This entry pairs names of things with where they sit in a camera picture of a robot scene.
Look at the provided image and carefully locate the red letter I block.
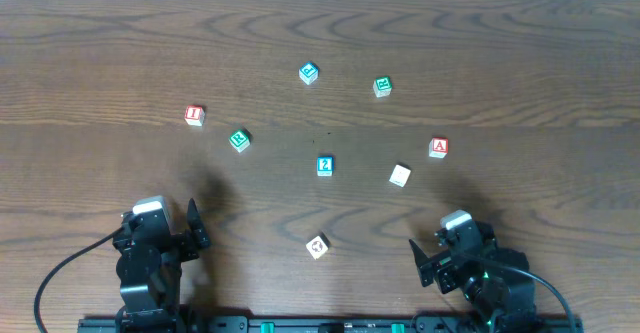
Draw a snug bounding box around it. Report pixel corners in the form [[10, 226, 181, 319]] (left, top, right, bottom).
[[184, 105, 205, 127]]

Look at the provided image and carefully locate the red letter A block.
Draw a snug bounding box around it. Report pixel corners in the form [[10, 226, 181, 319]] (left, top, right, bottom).
[[428, 137, 449, 159]]

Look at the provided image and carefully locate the blue number 2 block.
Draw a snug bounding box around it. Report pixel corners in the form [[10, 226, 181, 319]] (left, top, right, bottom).
[[316, 156, 334, 177]]

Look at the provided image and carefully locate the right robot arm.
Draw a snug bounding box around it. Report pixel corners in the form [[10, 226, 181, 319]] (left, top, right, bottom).
[[409, 220, 539, 332]]

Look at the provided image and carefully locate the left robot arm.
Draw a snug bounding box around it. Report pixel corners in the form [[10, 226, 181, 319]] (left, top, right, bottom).
[[113, 196, 211, 333]]

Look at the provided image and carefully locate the green letter R block left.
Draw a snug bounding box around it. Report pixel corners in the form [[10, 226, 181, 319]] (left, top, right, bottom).
[[229, 129, 251, 153]]

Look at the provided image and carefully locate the green letter r block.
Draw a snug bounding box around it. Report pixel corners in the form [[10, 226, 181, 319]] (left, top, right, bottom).
[[229, 129, 251, 153], [373, 76, 393, 98]]

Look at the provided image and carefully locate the plain white wooden block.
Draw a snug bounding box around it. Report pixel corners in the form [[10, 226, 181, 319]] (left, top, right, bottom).
[[389, 164, 411, 187]]

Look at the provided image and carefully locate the white block red symbol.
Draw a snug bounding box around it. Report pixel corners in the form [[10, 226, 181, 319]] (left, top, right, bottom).
[[305, 235, 329, 260]]

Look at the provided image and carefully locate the green letter R block right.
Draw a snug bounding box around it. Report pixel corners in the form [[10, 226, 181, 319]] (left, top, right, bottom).
[[373, 76, 393, 98]]

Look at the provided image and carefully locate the blue letter block top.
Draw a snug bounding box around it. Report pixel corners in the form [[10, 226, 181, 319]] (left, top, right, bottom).
[[298, 61, 319, 85]]

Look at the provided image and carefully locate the right black cable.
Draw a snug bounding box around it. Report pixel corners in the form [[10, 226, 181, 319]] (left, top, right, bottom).
[[464, 252, 581, 333]]

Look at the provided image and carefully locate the black cable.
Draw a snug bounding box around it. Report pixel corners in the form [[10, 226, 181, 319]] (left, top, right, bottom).
[[464, 252, 581, 333], [33, 227, 124, 333]]

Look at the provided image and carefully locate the left black cable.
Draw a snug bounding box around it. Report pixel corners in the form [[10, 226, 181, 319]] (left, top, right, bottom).
[[33, 227, 124, 333]]

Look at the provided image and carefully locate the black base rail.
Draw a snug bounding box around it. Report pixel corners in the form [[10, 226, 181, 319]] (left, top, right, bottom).
[[77, 315, 584, 333]]

